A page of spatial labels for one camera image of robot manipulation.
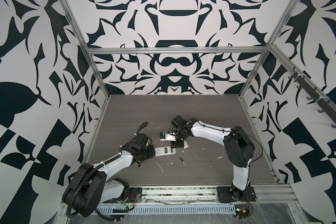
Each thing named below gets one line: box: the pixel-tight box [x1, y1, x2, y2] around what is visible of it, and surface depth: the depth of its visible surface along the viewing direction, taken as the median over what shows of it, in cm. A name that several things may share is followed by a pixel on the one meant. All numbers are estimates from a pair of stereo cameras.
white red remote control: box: [154, 146, 176, 157], surface depth 91 cm
